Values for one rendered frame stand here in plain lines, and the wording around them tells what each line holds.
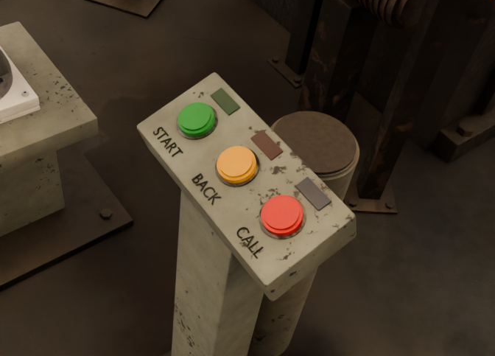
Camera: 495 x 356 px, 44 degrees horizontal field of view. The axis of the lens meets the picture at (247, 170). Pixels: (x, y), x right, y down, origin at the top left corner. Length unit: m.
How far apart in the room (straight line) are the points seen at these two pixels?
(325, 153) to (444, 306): 0.64
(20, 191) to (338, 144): 0.66
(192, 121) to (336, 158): 0.21
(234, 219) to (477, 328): 0.83
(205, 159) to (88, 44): 1.14
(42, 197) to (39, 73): 0.24
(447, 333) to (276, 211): 0.78
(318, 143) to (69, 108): 0.50
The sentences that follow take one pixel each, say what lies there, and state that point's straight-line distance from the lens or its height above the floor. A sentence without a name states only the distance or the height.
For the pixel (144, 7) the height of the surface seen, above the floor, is 0.01.
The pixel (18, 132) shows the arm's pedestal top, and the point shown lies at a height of 0.30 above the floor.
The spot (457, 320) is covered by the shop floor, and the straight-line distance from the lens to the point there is 1.34.
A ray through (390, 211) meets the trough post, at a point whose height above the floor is 0.01.
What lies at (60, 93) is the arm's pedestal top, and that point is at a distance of 1.16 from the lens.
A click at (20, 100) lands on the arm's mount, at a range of 1.11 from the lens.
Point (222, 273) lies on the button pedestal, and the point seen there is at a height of 0.48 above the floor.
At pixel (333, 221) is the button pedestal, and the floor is 0.61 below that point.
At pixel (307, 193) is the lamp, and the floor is 0.61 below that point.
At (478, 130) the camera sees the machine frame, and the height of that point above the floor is 0.07.
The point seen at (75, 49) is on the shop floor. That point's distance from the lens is 1.74.
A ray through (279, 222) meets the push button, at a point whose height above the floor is 0.61.
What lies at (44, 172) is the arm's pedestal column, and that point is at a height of 0.15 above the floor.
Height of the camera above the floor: 1.07
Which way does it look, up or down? 48 degrees down
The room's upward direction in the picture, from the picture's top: 10 degrees clockwise
